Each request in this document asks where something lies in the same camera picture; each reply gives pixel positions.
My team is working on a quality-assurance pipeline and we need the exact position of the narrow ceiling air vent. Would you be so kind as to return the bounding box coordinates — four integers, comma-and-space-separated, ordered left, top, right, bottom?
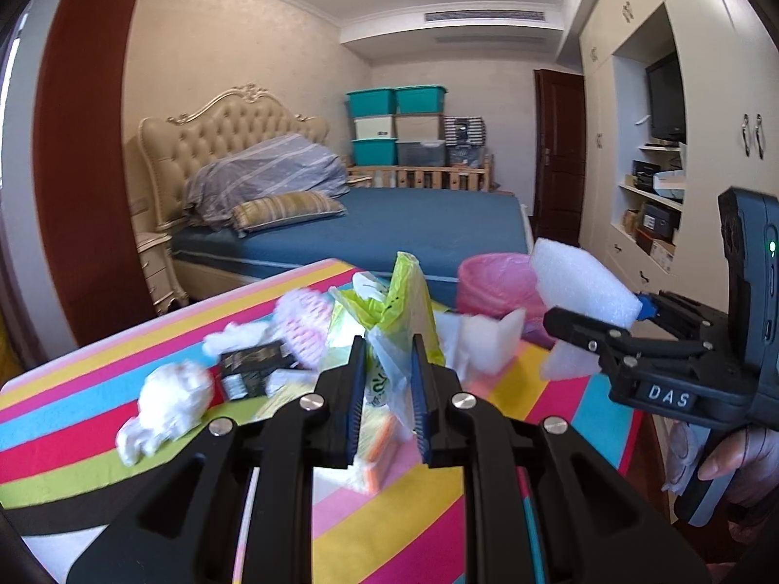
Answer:
434, 35, 547, 45

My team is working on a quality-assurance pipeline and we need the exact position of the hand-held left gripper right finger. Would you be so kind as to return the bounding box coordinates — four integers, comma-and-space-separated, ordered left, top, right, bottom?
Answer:
410, 333, 713, 584

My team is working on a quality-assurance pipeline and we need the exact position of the white foam block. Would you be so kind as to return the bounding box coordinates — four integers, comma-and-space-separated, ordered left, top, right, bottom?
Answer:
528, 237, 647, 381

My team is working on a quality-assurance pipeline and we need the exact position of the white foam sheet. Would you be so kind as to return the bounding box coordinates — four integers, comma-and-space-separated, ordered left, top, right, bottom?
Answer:
435, 307, 527, 378

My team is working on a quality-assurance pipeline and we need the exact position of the grey striped duvet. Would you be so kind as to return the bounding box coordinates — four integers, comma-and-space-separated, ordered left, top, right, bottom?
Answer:
184, 132, 351, 231

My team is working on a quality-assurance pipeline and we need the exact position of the dark wooden door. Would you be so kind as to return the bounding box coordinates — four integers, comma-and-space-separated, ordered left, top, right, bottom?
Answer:
532, 69, 586, 250

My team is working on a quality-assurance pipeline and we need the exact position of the pink foam fruit net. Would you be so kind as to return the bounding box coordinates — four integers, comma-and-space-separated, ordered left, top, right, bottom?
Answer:
272, 288, 334, 372

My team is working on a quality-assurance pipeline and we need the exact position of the pink lined waste bin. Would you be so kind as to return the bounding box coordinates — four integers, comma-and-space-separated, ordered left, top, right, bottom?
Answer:
456, 252, 557, 347

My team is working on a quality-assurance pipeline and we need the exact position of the patterned dark box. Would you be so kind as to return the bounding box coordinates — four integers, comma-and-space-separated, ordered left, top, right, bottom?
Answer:
443, 115, 488, 146

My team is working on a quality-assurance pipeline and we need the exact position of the orange white packet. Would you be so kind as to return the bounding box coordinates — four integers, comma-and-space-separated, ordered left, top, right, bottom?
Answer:
350, 407, 408, 495

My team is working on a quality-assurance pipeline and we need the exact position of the striped olive pillow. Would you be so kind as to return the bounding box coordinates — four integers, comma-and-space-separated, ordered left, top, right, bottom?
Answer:
230, 190, 348, 235

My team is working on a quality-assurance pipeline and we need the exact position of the cream nightstand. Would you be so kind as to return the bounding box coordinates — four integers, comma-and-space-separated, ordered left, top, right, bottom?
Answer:
132, 230, 191, 316

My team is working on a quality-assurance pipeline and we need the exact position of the green plastic bag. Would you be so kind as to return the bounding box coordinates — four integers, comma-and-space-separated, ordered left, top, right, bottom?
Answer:
329, 251, 448, 448

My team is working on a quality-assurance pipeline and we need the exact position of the grey clear storage box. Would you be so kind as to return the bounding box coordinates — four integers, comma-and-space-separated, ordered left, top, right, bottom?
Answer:
395, 140, 447, 167

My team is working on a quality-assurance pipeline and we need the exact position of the teal storage box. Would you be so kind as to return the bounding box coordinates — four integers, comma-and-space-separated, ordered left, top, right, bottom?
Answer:
347, 88, 398, 118
352, 137, 399, 166
394, 85, 447, 115

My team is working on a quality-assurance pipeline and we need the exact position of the white tissue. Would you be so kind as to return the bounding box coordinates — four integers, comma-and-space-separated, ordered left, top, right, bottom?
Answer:
203, 321, 272, 359
115, 360, 215, 468

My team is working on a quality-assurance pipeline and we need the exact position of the black shelf box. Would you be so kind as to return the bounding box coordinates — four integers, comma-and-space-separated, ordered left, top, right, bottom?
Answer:
631, 160, 661, 191

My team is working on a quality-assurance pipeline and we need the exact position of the wooden crib rail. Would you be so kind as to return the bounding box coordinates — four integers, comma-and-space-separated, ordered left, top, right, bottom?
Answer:
346, 155, 495, 192

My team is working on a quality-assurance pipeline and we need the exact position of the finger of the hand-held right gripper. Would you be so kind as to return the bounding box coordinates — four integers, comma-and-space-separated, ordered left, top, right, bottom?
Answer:
636, 291, 731, 347
541, 306, 716, 372

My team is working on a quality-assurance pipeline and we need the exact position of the person's right hand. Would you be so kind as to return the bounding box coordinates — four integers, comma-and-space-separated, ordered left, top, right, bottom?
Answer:
663, 420, 779, 509

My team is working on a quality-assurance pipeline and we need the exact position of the black safe box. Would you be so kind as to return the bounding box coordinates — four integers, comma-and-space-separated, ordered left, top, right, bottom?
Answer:
639, 202, 683, 241

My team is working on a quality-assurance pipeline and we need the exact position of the striped colourful tablecloth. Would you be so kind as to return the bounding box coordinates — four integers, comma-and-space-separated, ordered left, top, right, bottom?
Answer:
0, 257, 649, 584

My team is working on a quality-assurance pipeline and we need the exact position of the cream built-in wardrobe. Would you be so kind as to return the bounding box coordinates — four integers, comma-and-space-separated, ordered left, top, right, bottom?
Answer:
575, 0, 779, 311

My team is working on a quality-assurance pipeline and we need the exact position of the black television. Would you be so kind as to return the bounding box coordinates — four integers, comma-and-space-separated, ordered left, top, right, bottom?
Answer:
645, 52, 687, 142

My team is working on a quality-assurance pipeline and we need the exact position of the beige storage box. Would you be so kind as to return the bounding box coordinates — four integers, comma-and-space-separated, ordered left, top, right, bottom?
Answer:
394, 113, 444, 142

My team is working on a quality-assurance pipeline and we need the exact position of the small black box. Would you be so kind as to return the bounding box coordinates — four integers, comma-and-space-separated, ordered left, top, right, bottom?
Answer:
218, 341, 293, 401

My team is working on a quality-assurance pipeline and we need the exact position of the beige tufted headboard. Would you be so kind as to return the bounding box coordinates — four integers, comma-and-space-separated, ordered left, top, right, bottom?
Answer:
137, 82, 333, 232

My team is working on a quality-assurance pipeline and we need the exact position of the white storage box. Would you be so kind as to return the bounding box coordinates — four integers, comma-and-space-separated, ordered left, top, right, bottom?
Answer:
354, 114, 398, 141

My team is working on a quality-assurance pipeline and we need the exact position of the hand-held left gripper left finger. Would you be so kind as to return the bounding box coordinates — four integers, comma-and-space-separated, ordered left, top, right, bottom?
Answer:
66, 334, 369, 584

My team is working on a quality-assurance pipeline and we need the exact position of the white flat box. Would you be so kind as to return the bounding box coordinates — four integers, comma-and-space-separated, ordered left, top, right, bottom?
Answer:
652, 170, 687, 196

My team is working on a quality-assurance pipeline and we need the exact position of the bed with blue sheet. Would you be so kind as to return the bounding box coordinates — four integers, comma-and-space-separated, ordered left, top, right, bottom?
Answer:
167, 185, 530, 308

